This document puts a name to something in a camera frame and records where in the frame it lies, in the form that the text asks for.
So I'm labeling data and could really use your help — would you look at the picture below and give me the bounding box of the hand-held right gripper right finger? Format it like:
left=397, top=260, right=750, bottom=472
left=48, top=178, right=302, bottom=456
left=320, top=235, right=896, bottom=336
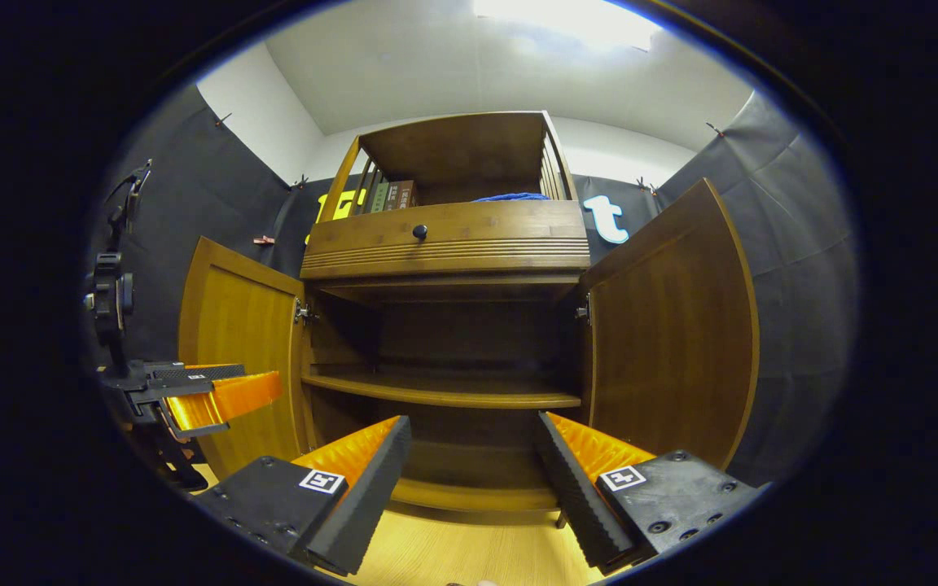
left=536, top=411, right=763, bottom=575

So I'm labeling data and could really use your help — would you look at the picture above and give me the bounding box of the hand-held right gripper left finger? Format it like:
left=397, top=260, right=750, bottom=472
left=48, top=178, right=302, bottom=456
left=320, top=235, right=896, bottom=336
left=192, top=415, right=413, bottom=576

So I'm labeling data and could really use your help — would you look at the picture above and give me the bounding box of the wooden shoe cabinet door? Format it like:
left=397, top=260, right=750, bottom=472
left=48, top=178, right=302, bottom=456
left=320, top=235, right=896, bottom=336
left=178, top=236, right=311, bottom=481
left=579, top=177, right=760, bottom=471

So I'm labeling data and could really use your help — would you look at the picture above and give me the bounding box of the wooden cabinet shelf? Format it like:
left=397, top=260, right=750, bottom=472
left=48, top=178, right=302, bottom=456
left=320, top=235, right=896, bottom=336
left=302, top=373, right=584, bottom=410

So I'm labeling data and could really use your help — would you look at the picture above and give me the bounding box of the wooden cabinet drawer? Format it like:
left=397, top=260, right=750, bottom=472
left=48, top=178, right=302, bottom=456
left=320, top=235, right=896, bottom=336
left=300, top=199, right=592, bottom=282

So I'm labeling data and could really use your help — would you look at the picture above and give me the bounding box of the black backdrop cloth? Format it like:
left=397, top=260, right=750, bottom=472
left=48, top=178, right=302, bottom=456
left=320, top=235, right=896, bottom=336
left=82, top=85, right=859, bottom=489

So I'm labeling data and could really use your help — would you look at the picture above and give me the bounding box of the ceiling light panel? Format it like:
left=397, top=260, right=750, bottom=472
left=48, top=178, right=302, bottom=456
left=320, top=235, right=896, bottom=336
left=473, top=0, right=665, bottom=51

